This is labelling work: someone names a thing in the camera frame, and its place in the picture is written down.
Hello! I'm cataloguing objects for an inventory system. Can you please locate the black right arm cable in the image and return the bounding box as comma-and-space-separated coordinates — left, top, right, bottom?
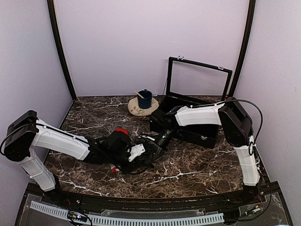
225, 99, 263, 156

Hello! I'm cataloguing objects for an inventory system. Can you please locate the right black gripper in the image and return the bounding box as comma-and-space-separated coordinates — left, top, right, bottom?
145, 127, 180, 164

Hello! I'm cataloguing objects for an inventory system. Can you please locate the red Santa Christmas sock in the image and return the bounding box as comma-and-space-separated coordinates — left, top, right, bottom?
111, 129, 131, 173

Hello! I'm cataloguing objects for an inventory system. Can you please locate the cream floral plate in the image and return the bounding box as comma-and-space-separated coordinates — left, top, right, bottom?
127, 97, 159, 117

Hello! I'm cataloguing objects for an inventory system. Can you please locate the black frame post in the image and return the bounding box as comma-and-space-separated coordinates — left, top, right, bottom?
229, 0, 256, 97
47, 0, 77, 102

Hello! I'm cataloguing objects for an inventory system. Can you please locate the left black frame post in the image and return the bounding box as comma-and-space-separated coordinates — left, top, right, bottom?
47, 0, 77, 102

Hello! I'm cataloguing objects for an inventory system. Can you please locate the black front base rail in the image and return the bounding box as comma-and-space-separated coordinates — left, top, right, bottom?
42, 172, 279, 217

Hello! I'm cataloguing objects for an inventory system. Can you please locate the black compartment box glass lid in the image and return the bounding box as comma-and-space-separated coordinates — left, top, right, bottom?
150, 56, 232, 149

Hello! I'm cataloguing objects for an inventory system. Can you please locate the right black frame post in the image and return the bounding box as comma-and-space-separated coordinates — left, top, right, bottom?
229, 0, 256, 97

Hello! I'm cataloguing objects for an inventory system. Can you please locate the white slotted cable duct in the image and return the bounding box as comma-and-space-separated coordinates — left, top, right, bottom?
30, 201, 224, 226

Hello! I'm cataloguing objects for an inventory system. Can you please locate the blue ceramic cup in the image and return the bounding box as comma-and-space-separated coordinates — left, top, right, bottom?
137, 89, 152, 109

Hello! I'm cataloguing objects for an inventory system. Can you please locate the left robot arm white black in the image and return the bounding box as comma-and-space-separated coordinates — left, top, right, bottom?
0, 110, 134, 205

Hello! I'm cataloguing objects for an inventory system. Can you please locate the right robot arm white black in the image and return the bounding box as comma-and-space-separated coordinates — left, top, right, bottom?
136, 97, 261, 204

